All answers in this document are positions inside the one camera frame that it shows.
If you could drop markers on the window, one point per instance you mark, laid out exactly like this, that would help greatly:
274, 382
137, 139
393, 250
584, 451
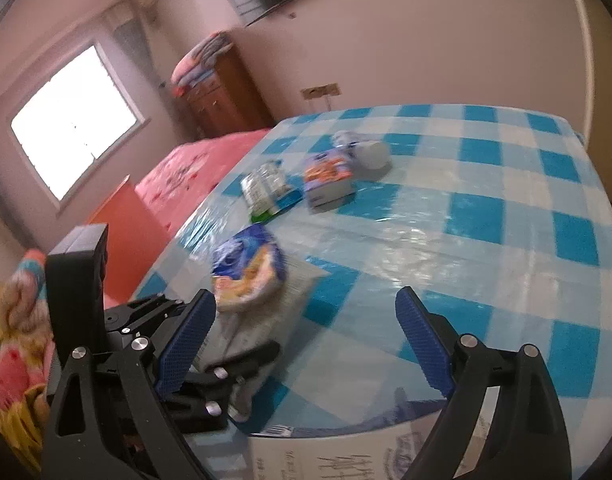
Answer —
76, 120

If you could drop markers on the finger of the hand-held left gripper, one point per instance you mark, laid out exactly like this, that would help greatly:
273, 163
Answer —
246, 355
201, 405

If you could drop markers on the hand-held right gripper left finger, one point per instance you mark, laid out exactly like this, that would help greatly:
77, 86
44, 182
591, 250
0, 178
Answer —
186, 340

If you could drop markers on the green-edged snack packet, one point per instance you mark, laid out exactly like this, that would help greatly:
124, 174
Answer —
266, 190

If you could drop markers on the blue orange snack packet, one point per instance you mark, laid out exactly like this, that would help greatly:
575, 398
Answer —
246, 270

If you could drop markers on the brown wooden cabinet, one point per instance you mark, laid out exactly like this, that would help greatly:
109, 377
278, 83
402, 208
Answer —
231, 95

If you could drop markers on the grey net curtain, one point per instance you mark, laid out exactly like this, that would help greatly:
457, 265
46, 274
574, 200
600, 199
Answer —
136, 50

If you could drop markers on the white plastic bottle blue label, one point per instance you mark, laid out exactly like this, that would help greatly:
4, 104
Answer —
368, 152

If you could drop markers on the orange purple tissue pack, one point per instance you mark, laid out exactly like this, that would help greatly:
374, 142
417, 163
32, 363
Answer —
328, 180

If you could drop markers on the blue checked tablecloth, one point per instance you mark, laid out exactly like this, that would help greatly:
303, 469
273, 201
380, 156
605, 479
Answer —
486, 220

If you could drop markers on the pink printed bedspread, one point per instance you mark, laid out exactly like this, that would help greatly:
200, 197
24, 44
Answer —
196, 170

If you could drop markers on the white milk carton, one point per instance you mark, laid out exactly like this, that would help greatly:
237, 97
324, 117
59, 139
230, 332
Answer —
336, 455

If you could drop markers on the orange red board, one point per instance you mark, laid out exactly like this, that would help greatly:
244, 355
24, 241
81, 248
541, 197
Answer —
131, 240

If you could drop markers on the folded colourful blankets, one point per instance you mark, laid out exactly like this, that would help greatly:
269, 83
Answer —
201, 65

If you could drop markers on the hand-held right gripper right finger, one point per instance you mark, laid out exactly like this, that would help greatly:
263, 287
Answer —
423, 345

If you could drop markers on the floral colourful blanket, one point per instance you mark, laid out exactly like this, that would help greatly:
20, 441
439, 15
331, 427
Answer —
16, 360

